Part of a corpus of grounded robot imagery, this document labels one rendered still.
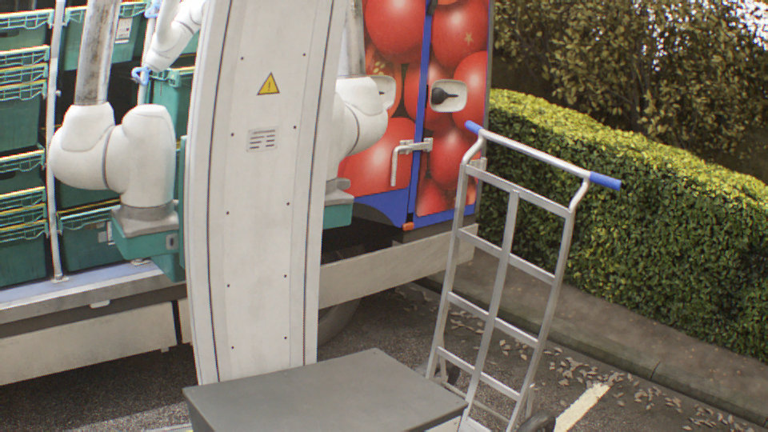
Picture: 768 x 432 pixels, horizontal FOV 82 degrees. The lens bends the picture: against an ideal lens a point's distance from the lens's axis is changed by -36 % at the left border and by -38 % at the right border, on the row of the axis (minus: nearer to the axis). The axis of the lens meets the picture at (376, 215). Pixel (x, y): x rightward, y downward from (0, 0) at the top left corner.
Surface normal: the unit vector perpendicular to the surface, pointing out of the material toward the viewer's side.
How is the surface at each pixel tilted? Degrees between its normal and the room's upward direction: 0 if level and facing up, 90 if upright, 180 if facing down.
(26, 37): 94
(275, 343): 90
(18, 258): 91
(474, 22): 90
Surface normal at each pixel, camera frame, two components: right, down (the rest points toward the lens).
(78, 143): 0.08, 0.18
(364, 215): 0.70, 0.29
